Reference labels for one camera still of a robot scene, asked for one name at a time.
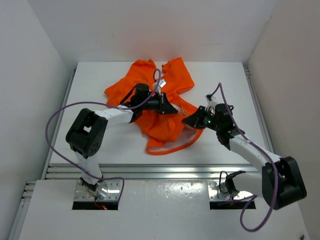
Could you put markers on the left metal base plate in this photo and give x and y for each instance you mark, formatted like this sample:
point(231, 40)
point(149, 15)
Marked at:
point(107, 191)

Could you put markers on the aluminium rail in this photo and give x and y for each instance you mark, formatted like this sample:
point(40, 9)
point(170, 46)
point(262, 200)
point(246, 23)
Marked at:
point(64, 171)

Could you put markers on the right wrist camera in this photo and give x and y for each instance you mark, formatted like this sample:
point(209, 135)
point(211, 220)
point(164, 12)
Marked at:
point(211, 101)

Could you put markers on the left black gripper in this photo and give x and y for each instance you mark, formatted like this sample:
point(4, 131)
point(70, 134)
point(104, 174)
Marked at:
point(163, 106)

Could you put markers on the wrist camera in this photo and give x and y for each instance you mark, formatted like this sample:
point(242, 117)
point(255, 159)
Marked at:
point(211, 101)
point(157, 86)

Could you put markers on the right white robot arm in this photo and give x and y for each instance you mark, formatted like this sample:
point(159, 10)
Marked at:
point(279, 182)

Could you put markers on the white front cover panel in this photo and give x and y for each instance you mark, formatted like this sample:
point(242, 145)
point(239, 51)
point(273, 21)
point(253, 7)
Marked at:
point(153, 210)

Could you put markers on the metal base plate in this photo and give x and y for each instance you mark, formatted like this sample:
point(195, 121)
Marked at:
point(217, 192)
point(107, 191)

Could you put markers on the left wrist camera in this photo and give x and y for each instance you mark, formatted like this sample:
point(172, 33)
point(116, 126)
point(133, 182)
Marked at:
point(157, 86)

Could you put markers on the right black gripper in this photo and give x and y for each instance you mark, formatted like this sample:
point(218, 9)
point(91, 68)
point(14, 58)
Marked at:
point(195, 120)

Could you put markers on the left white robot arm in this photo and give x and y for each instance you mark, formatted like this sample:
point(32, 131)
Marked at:
point(86, 134)

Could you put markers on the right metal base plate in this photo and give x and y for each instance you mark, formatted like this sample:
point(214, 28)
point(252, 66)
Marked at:
point(217, 192)

